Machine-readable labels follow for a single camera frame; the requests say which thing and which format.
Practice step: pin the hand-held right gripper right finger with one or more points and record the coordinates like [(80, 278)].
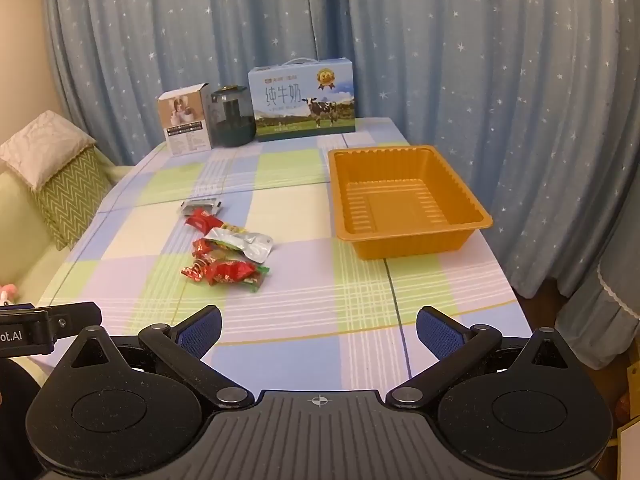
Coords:
[(437, 334)]

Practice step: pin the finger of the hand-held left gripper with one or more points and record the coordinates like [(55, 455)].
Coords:
[(75, 319), (17, 306)]

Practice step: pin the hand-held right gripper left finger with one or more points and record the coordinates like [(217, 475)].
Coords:
[(202, 332)]

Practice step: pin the yellow candy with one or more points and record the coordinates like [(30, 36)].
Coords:
[(234, 229)]

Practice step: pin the orange plastic tray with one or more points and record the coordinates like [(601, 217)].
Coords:
[(400, 200)]

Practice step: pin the pink plush toy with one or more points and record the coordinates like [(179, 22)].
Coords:
[(6, 294)]

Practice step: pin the red and gold candy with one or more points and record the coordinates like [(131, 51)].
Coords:
[(194, 272)]

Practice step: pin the light green sofa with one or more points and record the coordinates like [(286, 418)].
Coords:
[(25, 240)]

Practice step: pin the red and green snack packet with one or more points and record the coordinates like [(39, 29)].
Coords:
[(232, 272)]

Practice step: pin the silver foil snack packet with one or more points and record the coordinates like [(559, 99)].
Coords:
[(242, 244)]

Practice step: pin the red packet with white print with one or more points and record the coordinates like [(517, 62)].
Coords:
[(202, 220)]

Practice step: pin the checked tablecloth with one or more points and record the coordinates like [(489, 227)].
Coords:
[(310, 280)]

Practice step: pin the green chevron cushion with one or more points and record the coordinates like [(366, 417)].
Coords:
[(72, 195)]

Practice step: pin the black and silver snack packet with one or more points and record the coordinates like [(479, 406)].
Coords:
[(200, 206)]

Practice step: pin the grey curtain with lace trim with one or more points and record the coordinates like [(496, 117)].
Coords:
[(600, 320)]

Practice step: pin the white cardboard box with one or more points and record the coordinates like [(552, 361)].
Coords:
[(182, 125)]

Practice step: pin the dark green humidifier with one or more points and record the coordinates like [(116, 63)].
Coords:
[(232, 120)]

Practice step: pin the cream board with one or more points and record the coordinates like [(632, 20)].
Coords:
[(631, 440)]

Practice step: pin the blue milk carton box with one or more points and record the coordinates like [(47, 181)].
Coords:
[(300, 102)]

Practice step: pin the blue star curtain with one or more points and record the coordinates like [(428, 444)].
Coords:
[(450, 60)]

